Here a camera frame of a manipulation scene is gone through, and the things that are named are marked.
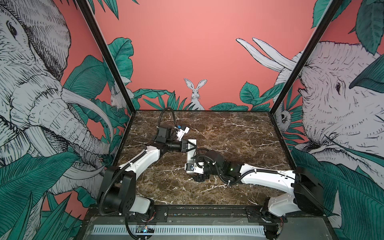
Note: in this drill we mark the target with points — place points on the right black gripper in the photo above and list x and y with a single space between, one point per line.
201 178

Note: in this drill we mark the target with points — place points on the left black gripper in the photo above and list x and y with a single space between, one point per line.
187 142

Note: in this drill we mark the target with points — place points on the white remote control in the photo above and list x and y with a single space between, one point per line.
190 166

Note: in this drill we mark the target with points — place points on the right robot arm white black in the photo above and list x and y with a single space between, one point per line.
302 191

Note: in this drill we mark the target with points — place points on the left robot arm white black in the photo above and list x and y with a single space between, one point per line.
118 189

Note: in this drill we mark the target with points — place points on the small circuit board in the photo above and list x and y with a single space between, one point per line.
145 229

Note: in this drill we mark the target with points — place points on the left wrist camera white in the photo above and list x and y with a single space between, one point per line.
181 131

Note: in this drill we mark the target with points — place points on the black mounting rail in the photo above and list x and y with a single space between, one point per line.
251 213

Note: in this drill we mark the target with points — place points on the white slotted cable duct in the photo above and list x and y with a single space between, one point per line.
190 230

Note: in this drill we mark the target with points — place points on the left black frame post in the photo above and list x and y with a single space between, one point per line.
99 38

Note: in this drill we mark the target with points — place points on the black frame post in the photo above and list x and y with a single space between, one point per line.
99 38
327 17

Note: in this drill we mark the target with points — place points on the right black frame post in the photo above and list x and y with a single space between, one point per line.
327 17

